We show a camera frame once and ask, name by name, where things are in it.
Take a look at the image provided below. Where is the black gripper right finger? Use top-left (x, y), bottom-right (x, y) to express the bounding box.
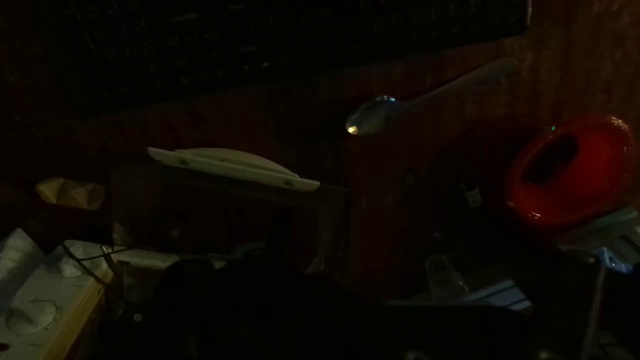
top-left (266, 249), bottom-right (382, 360)

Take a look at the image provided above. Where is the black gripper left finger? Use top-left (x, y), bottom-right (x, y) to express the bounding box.
top-left (154, 254), bottom-right (268, 360)

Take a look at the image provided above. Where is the thin black mouse cable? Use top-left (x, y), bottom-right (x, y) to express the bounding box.
top-left (61, 241), bottom-right (133, 288)

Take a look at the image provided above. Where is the white oval object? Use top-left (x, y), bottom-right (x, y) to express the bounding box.
top-left (147, 147), bottom-right (323, 195)

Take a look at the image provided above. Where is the small beige object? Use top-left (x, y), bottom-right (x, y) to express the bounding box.
top-left (35, 177), bottom-right (109, 213)

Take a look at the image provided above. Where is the silver metal spoon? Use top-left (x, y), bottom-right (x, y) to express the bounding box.
top-left (344, 57), bottom-right (526, 138)

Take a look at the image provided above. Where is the black computer keyboard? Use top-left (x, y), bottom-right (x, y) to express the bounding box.
top-left (39, 0), bottom-right (537, 116)

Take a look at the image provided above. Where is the red plastic bowl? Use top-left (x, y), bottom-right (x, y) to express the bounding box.
top-left (505, 113), bottom-right (637, 233)

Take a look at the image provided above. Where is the aluminium extrusion frame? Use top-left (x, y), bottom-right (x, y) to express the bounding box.
top-left (393, 206), bottom-right (640, 360)

